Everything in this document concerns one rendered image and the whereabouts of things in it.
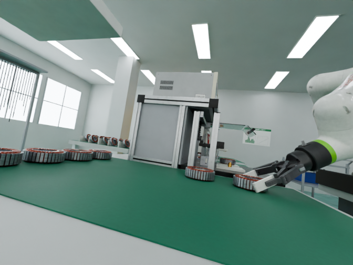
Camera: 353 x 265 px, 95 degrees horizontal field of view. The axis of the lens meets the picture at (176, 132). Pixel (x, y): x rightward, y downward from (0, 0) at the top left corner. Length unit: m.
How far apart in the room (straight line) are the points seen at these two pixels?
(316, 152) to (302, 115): 6.36
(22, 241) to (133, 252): 0.11
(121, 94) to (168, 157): 4.34
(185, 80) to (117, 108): 4.09
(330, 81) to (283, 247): 0.96
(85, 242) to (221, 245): 0.15
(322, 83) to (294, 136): 5.74
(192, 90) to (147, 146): 0.43
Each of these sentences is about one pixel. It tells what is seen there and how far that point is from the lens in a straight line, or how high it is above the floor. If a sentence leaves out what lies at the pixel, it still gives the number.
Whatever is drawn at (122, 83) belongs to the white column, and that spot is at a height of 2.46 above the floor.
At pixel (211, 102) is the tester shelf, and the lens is 0.83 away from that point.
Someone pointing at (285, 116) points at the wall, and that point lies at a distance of 6.86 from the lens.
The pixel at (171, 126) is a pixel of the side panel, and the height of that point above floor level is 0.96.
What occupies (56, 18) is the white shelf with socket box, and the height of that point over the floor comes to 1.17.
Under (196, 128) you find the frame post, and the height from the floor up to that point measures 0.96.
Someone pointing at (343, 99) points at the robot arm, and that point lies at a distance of 0.73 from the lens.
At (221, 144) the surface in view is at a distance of 0.98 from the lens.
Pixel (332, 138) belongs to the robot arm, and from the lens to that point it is 0.75.
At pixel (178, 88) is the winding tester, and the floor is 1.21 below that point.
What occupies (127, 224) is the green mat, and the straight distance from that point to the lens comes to 0.25.
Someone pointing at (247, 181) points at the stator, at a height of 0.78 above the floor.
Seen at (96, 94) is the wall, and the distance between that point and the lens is 8.88.
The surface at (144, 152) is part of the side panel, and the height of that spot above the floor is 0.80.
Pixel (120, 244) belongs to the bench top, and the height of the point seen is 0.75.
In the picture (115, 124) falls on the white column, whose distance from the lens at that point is 4.93.
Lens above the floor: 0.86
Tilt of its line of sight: 5 degrees up
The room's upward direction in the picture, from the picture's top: 8 degrees clockwise
